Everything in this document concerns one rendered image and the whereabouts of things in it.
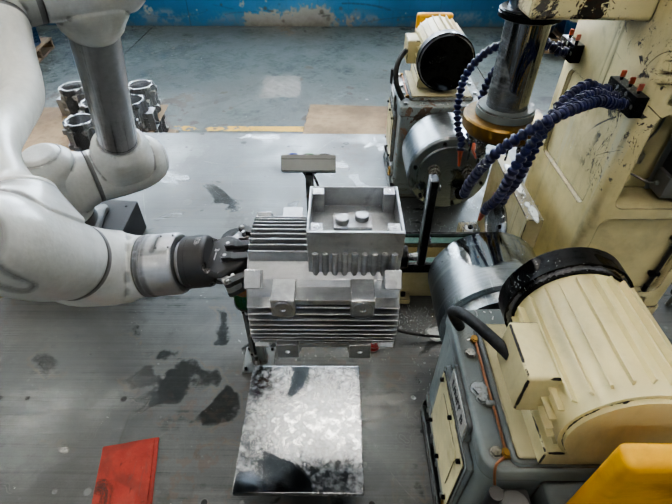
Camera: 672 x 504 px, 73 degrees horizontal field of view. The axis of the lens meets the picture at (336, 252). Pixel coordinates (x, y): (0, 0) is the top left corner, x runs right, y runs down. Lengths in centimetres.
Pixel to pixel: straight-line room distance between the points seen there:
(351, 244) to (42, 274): 34
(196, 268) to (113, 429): 65
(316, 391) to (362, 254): 51
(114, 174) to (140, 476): 79
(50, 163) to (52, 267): 88
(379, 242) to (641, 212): 77
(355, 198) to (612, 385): 38
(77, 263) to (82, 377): 77
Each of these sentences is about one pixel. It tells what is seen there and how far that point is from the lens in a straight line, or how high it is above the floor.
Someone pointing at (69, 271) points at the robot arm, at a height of 144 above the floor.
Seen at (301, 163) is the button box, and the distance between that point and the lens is 142.
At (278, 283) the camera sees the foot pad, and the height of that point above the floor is 138.
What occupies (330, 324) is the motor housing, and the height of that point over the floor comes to 133.
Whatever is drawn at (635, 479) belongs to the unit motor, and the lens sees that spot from 58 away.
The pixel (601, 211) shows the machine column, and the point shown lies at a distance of 116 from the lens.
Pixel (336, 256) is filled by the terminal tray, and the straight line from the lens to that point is 57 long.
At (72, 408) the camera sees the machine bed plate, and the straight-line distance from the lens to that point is 129.
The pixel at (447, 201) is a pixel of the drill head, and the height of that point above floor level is 94.
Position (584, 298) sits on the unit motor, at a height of 135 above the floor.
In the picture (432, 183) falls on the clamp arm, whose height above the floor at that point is 124.
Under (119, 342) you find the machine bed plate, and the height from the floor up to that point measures 80.
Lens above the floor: 179
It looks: 42 degrees down
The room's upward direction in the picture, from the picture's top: straight up
